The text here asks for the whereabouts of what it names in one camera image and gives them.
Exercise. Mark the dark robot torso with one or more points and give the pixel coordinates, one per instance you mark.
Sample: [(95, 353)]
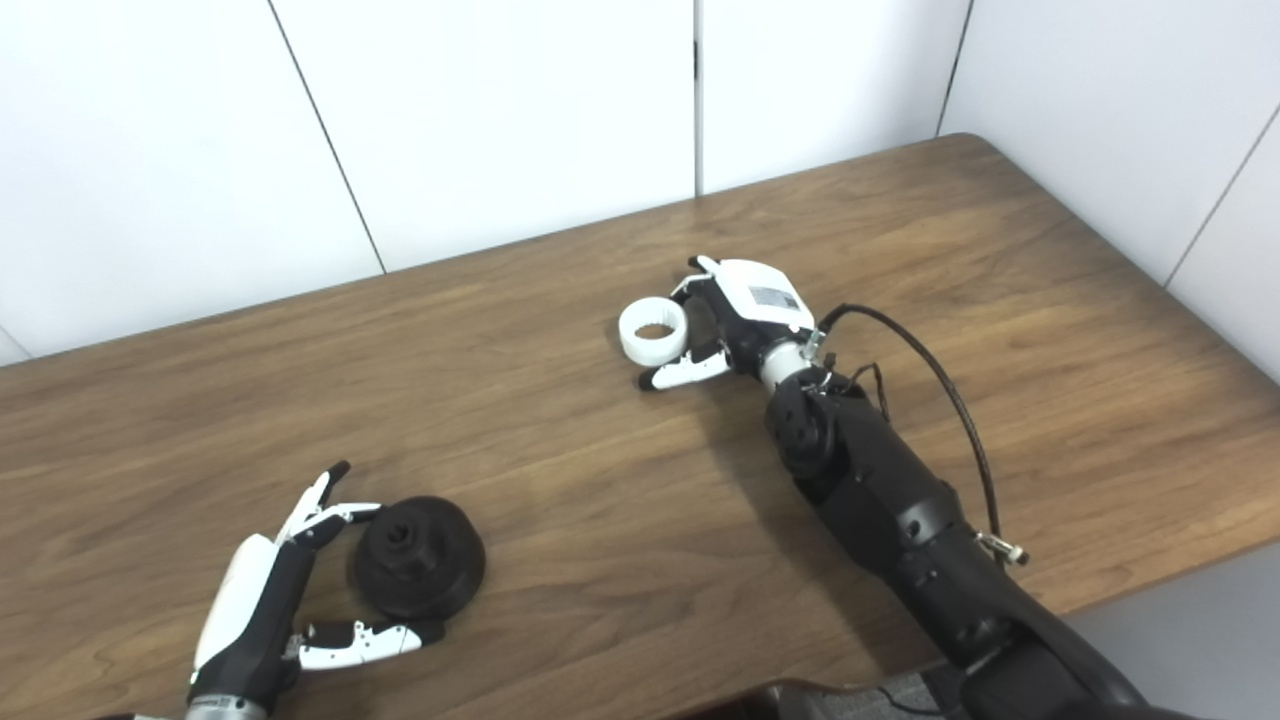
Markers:
[(850, 700)]

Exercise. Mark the white and black right hand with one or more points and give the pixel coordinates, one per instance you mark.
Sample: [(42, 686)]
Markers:
[(760, 295)]

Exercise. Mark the white and black left hand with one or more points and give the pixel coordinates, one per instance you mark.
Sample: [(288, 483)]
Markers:
[(255, 610)]

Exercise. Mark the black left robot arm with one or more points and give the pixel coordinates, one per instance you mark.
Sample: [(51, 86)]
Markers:
[(215, 712)]

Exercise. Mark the round black plastic part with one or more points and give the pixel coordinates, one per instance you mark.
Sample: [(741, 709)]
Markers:
[(440, 575)]

